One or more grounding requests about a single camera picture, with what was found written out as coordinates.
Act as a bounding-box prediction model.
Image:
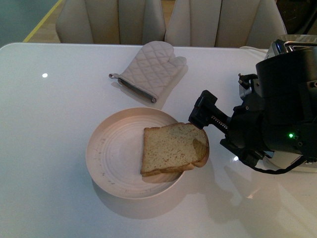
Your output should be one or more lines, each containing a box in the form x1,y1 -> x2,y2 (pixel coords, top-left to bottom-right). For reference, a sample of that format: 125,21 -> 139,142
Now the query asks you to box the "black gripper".
188,90 -> 274,171

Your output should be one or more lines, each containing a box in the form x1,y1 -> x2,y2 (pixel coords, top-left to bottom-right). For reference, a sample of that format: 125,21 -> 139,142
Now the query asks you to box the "slice of brown bread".
140,122 -> 210,177

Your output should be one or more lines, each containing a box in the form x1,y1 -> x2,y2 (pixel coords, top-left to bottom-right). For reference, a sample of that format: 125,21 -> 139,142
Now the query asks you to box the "silver toaster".
255,35 -> 317,173

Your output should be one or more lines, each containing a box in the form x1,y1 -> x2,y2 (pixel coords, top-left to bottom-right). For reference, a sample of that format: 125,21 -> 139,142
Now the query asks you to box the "grey quilted oven mitt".
109,41 -> 187,103

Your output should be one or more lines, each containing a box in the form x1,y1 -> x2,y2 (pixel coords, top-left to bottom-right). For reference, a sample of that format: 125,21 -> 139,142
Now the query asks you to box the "beige right chair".
165,0 -> 287,49

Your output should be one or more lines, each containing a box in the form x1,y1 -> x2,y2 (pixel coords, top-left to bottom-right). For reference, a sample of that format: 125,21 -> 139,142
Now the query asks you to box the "beige chair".
165,0 -> 287,49
55,0 -> 166,45

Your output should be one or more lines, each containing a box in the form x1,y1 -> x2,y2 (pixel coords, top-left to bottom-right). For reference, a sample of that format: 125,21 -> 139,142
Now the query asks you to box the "beige round plate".
86,108 -> 183,199

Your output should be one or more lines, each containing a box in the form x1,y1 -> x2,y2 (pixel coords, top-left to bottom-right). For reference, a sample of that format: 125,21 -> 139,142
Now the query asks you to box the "beige left chair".
55,0 -> 166,45

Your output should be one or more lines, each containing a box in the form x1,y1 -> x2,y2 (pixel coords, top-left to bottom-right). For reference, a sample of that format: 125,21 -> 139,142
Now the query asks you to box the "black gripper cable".
250,156 -> 308,175

